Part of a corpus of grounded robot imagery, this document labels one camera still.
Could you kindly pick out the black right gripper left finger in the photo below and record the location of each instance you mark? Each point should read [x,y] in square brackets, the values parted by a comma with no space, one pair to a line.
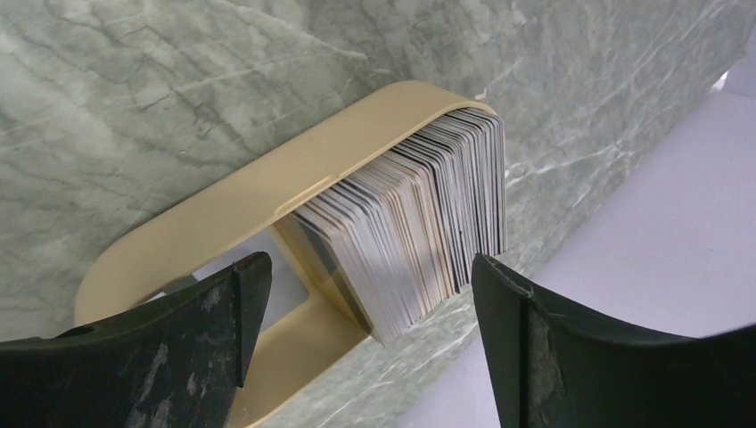
[172,362]

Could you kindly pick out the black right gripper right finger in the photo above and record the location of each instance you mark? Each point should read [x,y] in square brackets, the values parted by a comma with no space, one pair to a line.
[554,362]

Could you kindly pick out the stack of credit cards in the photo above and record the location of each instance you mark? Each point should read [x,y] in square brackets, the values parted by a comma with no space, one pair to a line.
[398,236]

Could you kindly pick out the beige oval card tray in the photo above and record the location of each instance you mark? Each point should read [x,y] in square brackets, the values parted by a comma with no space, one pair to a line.
[304,343]

